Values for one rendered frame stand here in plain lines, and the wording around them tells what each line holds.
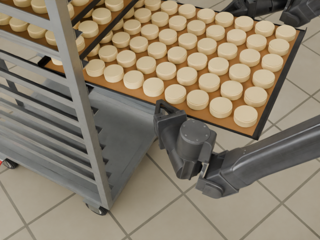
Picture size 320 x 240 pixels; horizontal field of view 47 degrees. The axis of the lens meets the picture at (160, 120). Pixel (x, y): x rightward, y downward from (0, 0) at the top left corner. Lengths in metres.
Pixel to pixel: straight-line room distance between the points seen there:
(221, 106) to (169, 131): 0.13
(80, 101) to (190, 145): 0.37
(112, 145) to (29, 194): 0.43
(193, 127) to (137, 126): 0.98
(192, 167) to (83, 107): 0.37
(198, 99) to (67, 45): 0.31
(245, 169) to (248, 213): 0.97
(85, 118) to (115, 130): 0.66
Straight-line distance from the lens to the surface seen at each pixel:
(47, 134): 1.38
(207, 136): 0.69
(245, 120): 0.81
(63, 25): 0.80
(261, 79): 0.90
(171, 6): 1.13
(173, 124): 0.79
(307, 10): 1.14
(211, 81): 0.88
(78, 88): 0.92
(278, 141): 0.65
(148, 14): 1.11
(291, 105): 2.05
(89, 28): 0.98
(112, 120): 1.70
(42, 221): 1.68
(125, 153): 1.59
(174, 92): 0.86
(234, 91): 0.86
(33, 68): 1.05
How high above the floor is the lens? 1.48
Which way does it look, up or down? 52 degrees down
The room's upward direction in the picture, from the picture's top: straight up
